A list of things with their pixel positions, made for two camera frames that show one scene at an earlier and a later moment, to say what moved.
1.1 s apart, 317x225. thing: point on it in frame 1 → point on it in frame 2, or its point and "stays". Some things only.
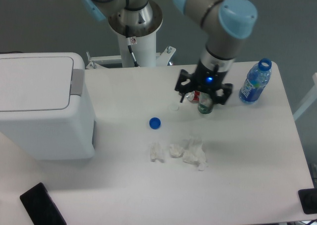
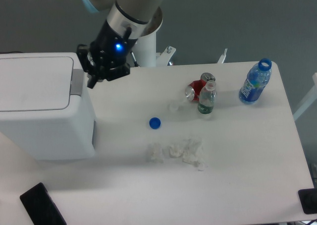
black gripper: x=208 y=80 → x=111 y=49
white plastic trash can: x=46 y=111 stays
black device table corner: x=308 y=198 stays
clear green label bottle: x=205 y=105 stays
